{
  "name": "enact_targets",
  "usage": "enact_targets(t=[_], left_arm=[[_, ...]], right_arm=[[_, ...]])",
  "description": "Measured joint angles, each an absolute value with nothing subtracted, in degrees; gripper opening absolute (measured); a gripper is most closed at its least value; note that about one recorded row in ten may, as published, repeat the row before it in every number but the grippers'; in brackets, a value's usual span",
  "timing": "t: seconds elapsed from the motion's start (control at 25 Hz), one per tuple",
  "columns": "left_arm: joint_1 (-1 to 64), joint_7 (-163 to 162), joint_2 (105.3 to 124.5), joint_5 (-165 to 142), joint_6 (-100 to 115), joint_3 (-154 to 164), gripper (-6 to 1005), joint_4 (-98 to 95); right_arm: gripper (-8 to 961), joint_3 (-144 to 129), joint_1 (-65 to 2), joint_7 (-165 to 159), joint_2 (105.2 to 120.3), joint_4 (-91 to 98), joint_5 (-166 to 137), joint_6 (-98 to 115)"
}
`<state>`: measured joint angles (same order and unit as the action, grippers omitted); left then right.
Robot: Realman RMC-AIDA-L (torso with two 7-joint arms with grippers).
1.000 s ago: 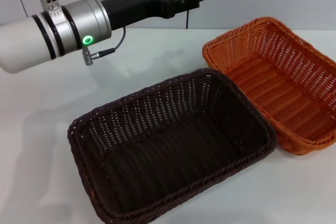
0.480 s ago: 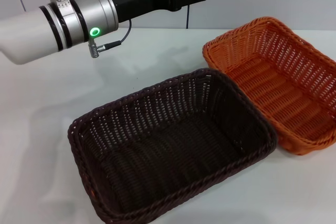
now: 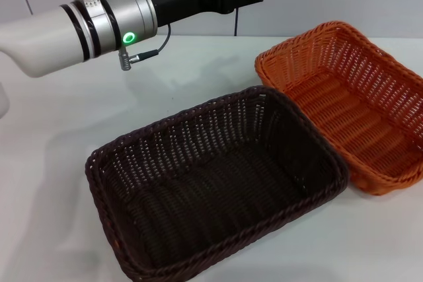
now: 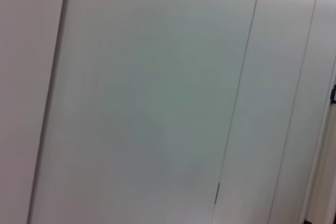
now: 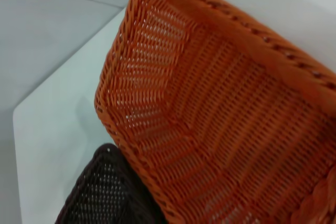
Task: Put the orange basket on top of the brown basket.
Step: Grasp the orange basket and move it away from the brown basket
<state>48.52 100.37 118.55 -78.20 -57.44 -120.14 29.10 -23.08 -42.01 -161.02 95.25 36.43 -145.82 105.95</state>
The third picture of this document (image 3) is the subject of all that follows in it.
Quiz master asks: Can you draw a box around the orange woven basket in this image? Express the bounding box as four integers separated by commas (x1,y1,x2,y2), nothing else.
254,20,423,196

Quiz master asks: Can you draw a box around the dark brown woven basket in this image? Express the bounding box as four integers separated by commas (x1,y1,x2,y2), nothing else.
84,85,350,282

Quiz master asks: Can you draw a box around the black cable with silver plug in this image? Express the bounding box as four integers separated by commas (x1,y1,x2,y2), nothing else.
118,23,172,72

